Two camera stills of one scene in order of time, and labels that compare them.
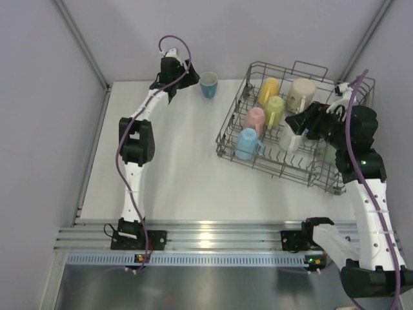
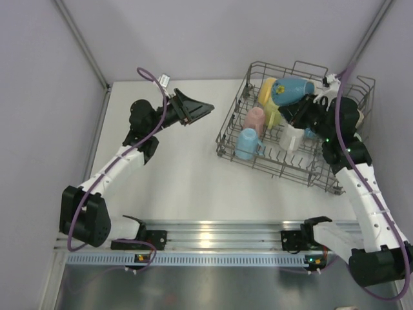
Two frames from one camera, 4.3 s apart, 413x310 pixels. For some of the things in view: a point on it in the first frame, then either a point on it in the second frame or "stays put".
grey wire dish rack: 256,134 stays put
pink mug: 254,118 stays put
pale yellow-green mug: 273,110 stays put
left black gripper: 191,79 -> 186,110
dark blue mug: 208,81 -> 289,91
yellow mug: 270,88 stays put
